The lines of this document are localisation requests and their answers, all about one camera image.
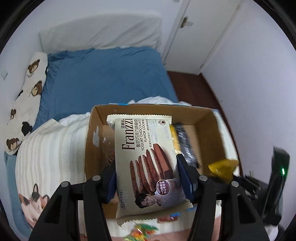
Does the blue bed sheet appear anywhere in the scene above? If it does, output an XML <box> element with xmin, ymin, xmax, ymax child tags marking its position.
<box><xmin>1</xmin><ymin>47</ymin><xmax>178</xmax><ymax>237</ymax></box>

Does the bear print pillow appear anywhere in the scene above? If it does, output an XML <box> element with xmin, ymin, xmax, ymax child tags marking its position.
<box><xmin>4</xmin><ymin>52</ymin><xmax>48</xmax><ymax>156</ymax></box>

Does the grey padded headboard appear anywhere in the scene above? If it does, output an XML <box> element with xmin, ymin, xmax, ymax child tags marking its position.
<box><xmin>40</xmin><ymin>13</ymin><xmax>162</xmax><ymax>54</ymax></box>

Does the white door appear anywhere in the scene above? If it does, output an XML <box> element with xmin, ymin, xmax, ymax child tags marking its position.
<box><xmin>164</xmin><ymin>0</ymin><xmax>244</xmax><ymax>74</ymax></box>

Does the cardboard box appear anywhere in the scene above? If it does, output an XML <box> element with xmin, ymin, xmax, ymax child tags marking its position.
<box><xmin>85</xmin><ymin>104</ymin><xmax>237</xmax><ymax>219</ymax></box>

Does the wall socket by bed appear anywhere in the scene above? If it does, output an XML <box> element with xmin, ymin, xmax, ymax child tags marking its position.
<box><xmin>1</xmin><ymin>69</ymin><xmax>8</xmax><ymax>80</ymax></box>

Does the metal door handle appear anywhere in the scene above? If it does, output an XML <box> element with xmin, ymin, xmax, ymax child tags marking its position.
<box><xmin>180</xmin><ymin>16</ymin><xmax>193</xmax><ymax>29</ymax></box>

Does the colourful candy bag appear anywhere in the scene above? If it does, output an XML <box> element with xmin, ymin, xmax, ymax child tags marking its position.
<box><xmin>123</xmin><ymin>223</ymin><xmax>159</xmax><ymax>241</ymax></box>

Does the red white snack packet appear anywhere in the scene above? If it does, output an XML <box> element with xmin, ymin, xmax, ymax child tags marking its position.
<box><xmin>157</xmin><ymin>212</ymin><xmax>181</xmax><ymax>223</ymax></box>

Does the small yellow snack bag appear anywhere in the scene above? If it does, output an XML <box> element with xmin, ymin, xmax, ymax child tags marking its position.
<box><xmin>208</xmin><ymin>159</ymin><xmax>239</xmax><ymax>184</ymax></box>

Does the yellow black snack pack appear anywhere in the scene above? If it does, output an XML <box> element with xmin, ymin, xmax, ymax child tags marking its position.
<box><xmin>170</xmin><ymin>123</ymin><xmax>200</xmax><ymax>168</ymax></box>

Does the Franzzi chocolate cookie pack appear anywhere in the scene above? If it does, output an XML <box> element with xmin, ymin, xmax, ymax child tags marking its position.
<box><xmin>106</xmin><ymin>114</ymin><xmax>192</xmax><ymax>225</ymax></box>

